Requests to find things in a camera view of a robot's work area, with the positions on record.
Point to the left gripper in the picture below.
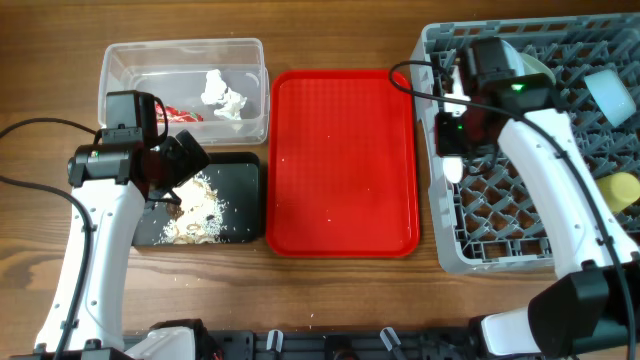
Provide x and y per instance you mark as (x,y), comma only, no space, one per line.
(186,165)

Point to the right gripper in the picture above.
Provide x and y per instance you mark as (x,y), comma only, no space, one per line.
(443,149)

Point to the white plastic spoon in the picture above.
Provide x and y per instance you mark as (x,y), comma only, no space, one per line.
(453,169)

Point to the red snack wrapper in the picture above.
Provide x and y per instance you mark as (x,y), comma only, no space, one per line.
(173,115)

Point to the food scraps rice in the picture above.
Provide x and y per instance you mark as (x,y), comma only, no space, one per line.
(199,217)

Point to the light green bowl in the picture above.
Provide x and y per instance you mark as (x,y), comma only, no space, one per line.
(531,66)

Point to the white napkin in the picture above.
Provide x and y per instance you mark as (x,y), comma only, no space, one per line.
(227,102)

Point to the light blue bowl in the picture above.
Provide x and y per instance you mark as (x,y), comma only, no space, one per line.
(611,96)

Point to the yellow plastic cup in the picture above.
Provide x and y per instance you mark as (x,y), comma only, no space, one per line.
(619,190)

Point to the white plastic fork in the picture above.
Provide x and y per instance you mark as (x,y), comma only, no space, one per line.
(456,93)

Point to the light blue plate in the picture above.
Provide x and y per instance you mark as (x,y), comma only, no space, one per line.
(514,59)

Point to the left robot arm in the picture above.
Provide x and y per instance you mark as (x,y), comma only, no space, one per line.
(112,182)

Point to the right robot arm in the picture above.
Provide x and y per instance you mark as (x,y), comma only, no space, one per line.
(594,303)

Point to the grey dishwasher rack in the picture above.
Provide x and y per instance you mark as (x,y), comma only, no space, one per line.
(488,223)

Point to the clear plastic waste bin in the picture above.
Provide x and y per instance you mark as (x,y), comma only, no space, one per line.
(174,71)

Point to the black plastic tray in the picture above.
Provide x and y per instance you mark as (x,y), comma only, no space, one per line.
(238,178)

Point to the red serving tray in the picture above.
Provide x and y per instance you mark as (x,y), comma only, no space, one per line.
(342,166)

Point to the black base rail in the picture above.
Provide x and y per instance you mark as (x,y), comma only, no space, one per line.
(182,340)

